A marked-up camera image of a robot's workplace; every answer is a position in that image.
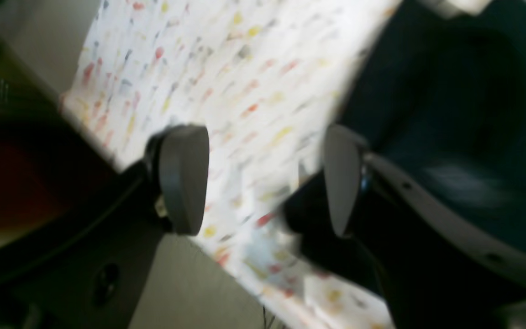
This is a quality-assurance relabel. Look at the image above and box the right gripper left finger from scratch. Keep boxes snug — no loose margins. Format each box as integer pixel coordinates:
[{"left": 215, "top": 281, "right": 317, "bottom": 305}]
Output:
[{"left": 0, "top": 124, "right": 210, "bottom": 329}]

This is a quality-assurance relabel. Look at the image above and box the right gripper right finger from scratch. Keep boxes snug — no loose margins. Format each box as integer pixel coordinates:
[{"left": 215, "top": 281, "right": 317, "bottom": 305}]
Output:
[{"left": 323, "top": 124, "right": 526, "bottom": 329}]

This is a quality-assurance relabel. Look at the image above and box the black t-shirt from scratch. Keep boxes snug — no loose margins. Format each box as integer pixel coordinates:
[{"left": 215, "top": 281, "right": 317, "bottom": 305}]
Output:
[{"left": 281, "top": 0, "right": 526, "bottom": 297}]

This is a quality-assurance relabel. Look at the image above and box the terrazzo pattern tablecloth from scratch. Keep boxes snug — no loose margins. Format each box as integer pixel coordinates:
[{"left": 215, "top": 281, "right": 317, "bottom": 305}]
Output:
[{"left": 63, "top": 0, "right": 399, "bottom": 329}]

